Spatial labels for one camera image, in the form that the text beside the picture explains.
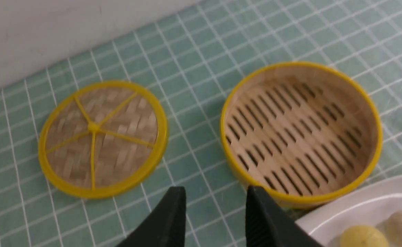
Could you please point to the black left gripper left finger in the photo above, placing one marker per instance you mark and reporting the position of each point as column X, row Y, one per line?
column 165, row 225

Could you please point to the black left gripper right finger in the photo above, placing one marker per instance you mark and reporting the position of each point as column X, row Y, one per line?
column 268, row 225

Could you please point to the yellow steamed bun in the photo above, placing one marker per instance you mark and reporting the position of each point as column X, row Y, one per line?
column 363, row 236

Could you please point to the white square plate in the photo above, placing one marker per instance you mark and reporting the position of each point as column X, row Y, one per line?
column 371, row 205

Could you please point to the yellow rimmed bamboo steamer basket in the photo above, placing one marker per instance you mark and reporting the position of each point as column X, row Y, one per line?
column 307, row 133

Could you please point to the yellow rimmed bamboo steamer lid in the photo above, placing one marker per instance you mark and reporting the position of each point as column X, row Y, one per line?
column 103, row 140

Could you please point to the green checkered tablecloth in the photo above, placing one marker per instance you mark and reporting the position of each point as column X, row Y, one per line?
column 190, row 61

